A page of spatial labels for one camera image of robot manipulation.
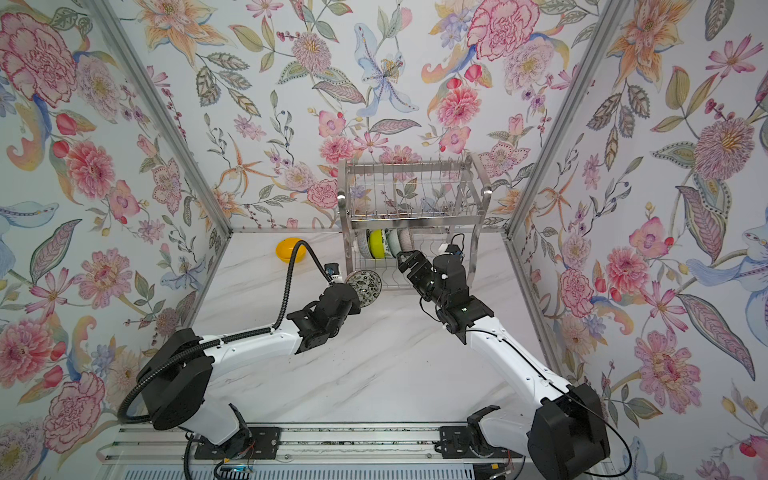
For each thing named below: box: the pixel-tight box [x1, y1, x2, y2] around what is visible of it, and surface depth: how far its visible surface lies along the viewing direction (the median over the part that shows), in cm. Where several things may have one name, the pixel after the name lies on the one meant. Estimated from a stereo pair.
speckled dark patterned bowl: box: [345, 269, 382, 308], surface depth 88 cm
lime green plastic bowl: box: [366, 229, 385, 259], surface depth 105 cm
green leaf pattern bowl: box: [382, 228, 394, 259], surface depth 105 cm
